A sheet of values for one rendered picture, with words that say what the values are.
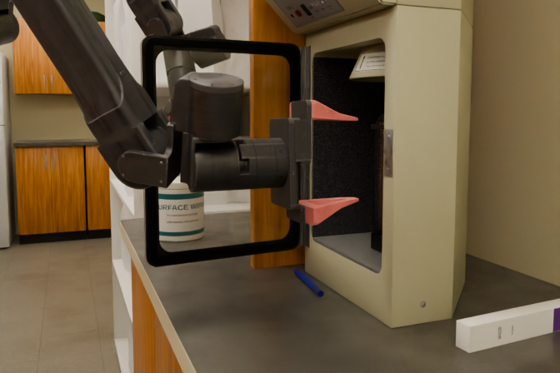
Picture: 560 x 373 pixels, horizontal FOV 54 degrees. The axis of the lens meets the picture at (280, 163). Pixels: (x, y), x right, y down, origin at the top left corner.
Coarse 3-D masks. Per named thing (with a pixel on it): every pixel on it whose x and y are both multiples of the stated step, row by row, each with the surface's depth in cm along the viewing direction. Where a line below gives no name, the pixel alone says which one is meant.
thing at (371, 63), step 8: (368, 48) 92; (376, 48) 90; (384, 48) 89; (360, 56) 94; (368, 56) 91; (376, 56) 90; (384, 56) 89; (360, 64) 92; (368, 64) 90; (376, 64) 89; (384, 64) 88; (352, 72) 94; (360, 72) 91; (368, 72) 89; (376, 72) 88; (384, 72) 88; (352, 80) 98; (360, 80) 101; (368, 80) 102; (376, 80) 103; (384, 80) 103
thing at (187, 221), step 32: (160, 64) 94; (192, 64) 97; (224, 64) 99; (256, 64) 102; (288, 64) 105; (160, 96) 94; (256, 96) 103; (288, 96) 106; (256, 128) 103; (160, 192) 96; (192, 192) 98; (224, 192) 101; (256, 192) 104; (160, 224) 96; (192, 224) 99; (224, 224) 102; (256, 224) 105; (288, 224) 108
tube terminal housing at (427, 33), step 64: (448, 0) 81; (448, 64) 82; (384, 128) 82; (448, 128) 83; (384, 192) 82; (448, 192) 84; (320, 256) 104; (384, 256) 83; (448, 256) 85; (384, 320) 84
